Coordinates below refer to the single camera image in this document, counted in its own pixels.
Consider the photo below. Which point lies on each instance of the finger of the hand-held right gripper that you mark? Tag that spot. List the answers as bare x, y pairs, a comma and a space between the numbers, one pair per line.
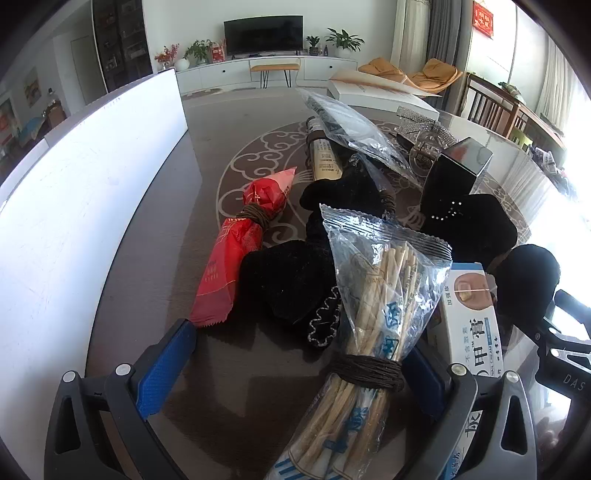
572, 304

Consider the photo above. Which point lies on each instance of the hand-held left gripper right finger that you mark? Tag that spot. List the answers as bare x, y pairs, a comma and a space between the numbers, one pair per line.
429, 387

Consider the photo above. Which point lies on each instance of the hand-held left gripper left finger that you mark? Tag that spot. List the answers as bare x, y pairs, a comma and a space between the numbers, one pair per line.
161, 369

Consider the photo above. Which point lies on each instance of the white board panel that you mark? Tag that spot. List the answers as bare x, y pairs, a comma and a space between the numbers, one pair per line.
69, 207

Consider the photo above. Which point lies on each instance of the white blue cream box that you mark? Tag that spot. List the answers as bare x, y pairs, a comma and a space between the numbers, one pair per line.
471, 323

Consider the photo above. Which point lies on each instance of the black velvet cloth rhinestone dots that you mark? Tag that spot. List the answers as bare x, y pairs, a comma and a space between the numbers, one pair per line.
475, 230

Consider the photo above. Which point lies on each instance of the black velvet cloth silver trim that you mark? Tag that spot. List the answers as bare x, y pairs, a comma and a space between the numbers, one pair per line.
286, 277

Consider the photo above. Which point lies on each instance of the glossy black box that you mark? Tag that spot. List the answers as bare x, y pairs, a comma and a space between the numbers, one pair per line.
450, 180

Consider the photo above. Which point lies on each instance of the wooden side table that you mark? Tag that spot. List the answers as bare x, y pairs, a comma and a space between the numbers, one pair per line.
535, 122

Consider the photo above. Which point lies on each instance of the wooden chair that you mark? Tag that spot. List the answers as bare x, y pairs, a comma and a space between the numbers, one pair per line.
489, 104

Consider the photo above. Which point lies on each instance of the gold packet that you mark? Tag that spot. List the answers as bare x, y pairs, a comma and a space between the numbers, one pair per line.
323, 159

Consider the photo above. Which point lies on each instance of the orange lounge chair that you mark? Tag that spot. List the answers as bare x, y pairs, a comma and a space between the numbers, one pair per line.
434, 74

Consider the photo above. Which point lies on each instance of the clear plastic bag dark contents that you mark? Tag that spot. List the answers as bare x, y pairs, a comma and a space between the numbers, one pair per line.
351, 124

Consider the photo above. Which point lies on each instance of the white flat box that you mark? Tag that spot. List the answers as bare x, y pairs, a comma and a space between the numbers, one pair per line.
369, 92

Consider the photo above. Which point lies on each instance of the grey white curtains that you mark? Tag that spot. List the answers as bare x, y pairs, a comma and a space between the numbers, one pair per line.
425, 32

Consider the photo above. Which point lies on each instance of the red flower plant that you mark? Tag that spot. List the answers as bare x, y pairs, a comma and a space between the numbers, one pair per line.
166, 57

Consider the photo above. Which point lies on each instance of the green potted plant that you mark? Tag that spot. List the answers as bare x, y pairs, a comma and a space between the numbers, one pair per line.
198, 50

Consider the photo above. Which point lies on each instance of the red gift box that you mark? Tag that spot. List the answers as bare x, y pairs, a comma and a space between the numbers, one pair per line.
218, 53

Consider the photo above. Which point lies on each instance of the orange top bench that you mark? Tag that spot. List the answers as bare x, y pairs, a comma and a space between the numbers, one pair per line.
274, 67

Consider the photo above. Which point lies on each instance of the dark display cabinet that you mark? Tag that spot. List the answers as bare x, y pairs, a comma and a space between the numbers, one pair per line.
122, 41

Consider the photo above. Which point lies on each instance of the white television cabinet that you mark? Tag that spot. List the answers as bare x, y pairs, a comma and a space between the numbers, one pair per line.
318, 69

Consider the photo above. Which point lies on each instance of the large leafy potted plant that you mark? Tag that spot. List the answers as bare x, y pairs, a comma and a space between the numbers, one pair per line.
344, 41

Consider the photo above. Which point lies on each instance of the black television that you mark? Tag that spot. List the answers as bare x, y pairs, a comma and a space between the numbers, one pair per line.
263, 34

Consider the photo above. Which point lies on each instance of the small potted plant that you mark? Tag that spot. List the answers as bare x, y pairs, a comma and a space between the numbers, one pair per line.
314, 44

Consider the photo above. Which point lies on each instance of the red wall hanging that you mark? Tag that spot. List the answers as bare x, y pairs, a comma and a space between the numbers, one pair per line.
483, 17

